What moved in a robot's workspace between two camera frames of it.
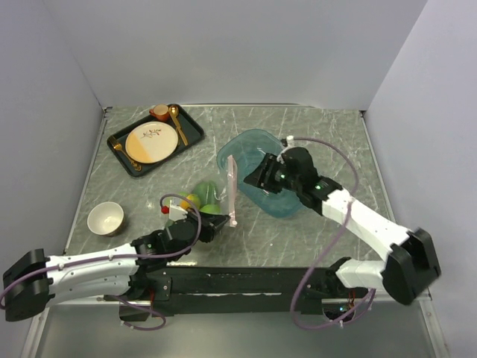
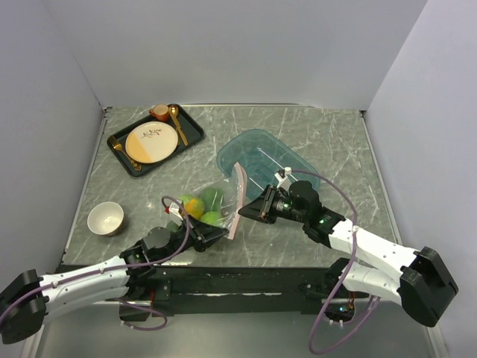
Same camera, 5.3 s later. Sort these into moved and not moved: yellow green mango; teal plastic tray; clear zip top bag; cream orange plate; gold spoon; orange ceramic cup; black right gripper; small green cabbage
Moved: clear zip top bag; black right gripper; small green cabbage; yellow green mango
Not moved: cream orange plate; gold spoon; orange ceramic cup; teal plastic tray
